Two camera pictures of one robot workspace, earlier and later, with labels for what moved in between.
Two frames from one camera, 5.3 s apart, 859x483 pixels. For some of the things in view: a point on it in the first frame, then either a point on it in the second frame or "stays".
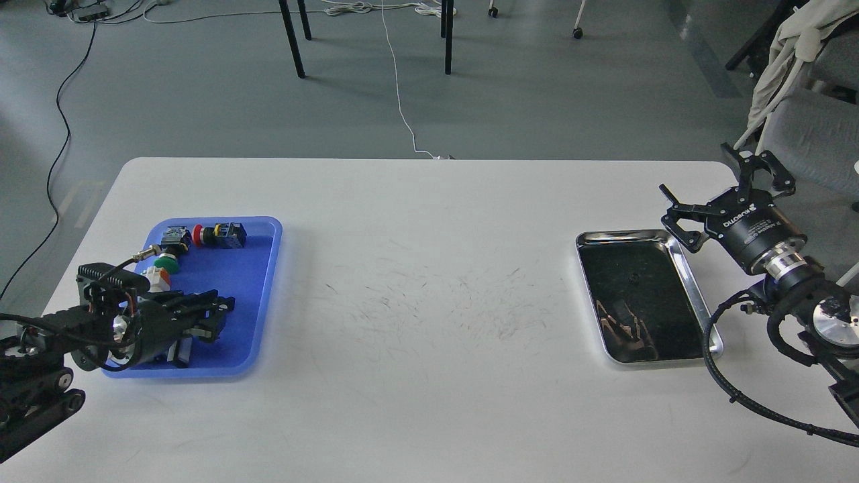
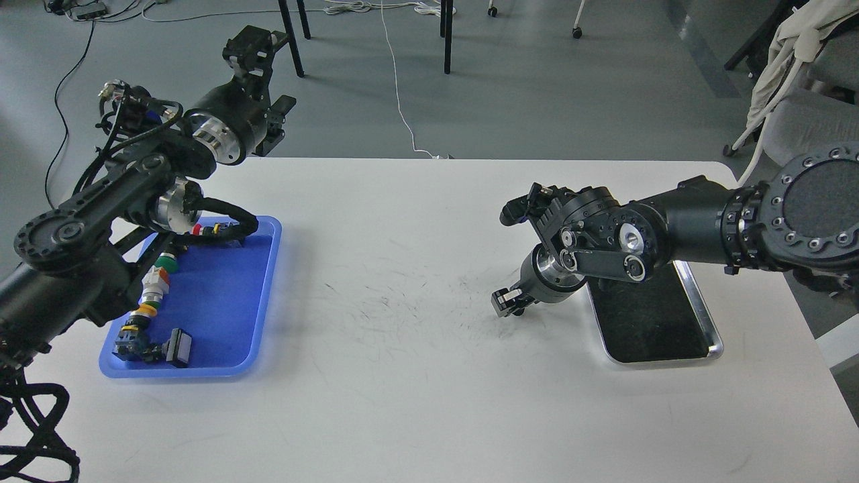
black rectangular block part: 180,351 stays
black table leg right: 447,11 stays
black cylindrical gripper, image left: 160,323 -> 233,118
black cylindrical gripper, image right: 747,221 -> 541,280
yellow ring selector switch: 159,279 stays
